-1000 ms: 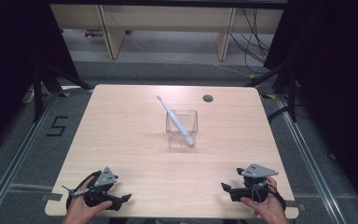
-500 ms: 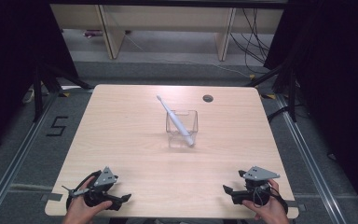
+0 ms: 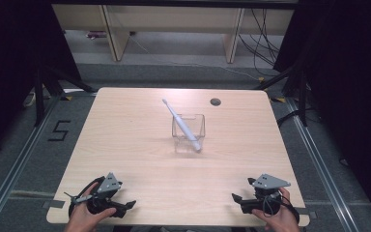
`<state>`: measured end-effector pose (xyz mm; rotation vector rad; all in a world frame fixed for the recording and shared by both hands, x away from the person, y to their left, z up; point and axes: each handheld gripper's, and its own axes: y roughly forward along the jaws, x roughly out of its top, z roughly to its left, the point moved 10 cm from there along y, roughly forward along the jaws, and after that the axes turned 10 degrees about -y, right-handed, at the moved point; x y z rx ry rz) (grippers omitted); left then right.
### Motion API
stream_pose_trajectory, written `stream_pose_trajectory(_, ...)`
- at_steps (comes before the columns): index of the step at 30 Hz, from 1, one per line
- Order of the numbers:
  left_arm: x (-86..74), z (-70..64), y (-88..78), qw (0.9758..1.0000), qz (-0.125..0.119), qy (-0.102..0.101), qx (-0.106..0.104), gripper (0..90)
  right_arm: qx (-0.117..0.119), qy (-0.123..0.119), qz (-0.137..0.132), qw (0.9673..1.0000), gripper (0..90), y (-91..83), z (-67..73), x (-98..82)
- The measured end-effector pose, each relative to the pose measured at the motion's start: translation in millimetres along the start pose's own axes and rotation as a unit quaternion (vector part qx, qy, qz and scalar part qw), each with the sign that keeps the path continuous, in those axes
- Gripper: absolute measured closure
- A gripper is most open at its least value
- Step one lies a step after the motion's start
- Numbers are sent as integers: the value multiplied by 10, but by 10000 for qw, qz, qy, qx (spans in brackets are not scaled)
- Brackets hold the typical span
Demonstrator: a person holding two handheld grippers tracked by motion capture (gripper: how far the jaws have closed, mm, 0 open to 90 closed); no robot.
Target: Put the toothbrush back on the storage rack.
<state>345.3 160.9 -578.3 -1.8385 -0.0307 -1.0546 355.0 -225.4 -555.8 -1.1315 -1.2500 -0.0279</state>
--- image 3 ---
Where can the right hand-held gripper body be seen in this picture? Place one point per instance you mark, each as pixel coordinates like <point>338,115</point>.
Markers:
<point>269,182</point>

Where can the white electric toothbrush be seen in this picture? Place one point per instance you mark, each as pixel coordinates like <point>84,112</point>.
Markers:
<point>183,126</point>

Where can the small dark floor object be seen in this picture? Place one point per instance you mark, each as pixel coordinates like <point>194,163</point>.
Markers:
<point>96,34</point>

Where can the clear plastic container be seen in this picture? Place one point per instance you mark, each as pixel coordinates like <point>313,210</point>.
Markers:
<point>198,127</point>

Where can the black metal stand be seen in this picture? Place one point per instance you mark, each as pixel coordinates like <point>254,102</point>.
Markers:
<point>39,96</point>
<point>302,96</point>

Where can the yellow tape piece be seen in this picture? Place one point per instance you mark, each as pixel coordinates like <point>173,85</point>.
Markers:
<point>67,98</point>
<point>261,79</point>
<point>278,100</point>

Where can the person's right hand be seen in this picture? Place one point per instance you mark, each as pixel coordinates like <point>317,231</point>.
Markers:
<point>283,222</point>

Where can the black curtain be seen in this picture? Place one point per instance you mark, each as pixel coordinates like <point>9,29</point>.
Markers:
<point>351,80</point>
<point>9,64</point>

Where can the metal floor rail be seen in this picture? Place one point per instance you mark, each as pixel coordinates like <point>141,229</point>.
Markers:
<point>16,167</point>
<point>319,161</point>

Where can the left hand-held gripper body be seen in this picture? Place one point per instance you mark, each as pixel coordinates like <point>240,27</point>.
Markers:
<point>108,184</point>

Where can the light wooden desk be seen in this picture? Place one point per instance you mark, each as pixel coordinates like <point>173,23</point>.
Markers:
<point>174,17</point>

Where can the person's left hand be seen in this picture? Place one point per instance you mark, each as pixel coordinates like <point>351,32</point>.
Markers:
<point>81,219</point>

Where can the grey tape strip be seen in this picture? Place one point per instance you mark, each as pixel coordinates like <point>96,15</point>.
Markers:
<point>309,215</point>
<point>54,204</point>

